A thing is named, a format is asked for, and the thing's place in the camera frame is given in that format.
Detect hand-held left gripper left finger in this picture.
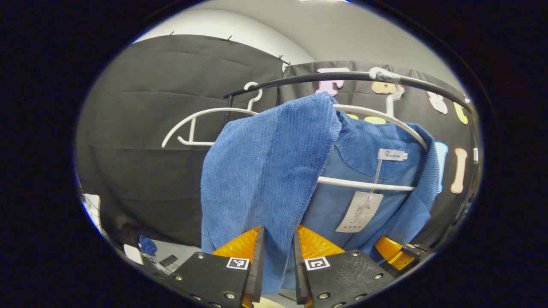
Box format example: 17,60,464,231
164,225,266,308

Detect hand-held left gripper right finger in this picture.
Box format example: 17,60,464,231
293,225,395,308

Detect white clothes hanger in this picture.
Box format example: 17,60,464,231
161,81,262,149
317,67,429,192

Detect blue corduroy jacket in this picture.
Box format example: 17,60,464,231
200,92,441,296

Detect black metal clothes rack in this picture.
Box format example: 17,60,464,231
223,71,477,129

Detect small blue cloth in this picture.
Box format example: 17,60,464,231
139,235,157,256

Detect white card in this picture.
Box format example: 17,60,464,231
124,244,144,265

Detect black backdrop cloth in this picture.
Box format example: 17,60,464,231
280,61,478,246
76,34,292,249

